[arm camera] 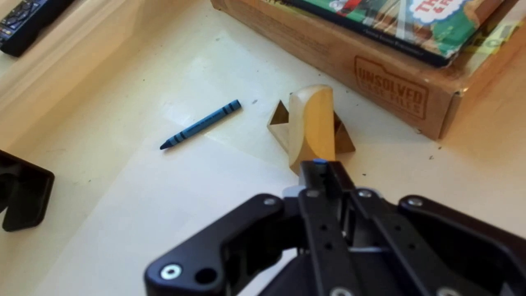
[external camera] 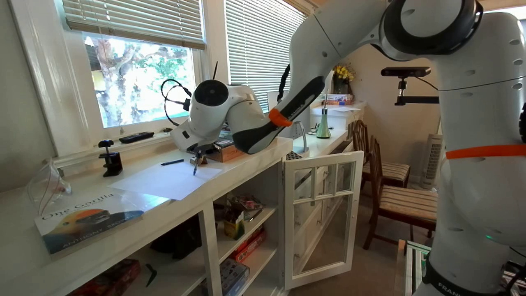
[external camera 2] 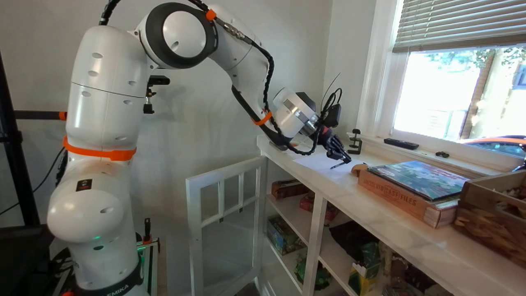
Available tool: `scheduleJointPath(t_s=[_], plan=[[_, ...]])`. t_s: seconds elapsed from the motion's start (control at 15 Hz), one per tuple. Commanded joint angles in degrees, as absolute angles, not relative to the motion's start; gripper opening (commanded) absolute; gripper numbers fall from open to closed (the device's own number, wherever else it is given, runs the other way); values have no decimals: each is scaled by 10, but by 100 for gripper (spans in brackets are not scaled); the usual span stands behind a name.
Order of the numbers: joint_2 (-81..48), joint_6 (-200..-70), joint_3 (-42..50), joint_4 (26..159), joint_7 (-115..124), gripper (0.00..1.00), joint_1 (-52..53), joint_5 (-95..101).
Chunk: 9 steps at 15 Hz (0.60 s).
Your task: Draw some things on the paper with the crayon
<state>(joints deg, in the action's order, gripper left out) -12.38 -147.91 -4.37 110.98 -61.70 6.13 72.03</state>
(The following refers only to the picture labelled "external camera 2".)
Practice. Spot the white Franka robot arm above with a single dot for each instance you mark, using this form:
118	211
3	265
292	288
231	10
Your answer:
103	137

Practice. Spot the black clamp mount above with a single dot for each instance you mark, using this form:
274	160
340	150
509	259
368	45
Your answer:
355	144

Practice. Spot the brown cardboard game box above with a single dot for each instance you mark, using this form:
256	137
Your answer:
404	204

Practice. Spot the black remote control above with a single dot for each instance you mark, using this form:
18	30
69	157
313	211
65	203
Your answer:
401	144

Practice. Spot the wooden crate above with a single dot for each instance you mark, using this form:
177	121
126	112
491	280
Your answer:
493	214

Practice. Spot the white window blind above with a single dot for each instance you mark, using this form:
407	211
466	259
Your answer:
460	25

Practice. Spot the green game box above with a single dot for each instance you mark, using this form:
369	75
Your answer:
284	234

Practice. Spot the black equipment case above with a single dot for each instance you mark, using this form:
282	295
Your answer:
21	264

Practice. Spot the green edged white panel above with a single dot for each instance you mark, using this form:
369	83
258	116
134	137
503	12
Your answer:
147	269

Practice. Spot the white glass cabinet door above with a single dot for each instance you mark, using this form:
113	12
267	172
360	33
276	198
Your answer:
193	236

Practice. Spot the black stereo camera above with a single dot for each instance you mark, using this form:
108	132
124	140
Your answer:
159	79

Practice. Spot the green yellow game carton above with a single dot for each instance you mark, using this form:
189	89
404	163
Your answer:
369	272

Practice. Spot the red game box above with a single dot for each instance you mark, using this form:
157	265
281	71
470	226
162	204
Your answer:
330	211

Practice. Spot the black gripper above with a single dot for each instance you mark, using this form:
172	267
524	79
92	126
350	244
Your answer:
327	139

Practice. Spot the brown shelf box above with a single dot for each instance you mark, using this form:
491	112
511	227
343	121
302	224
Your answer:
289	190

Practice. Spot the small black sill object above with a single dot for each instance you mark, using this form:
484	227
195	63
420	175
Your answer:
442	153

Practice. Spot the white paper sheet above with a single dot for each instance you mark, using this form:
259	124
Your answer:
322	168

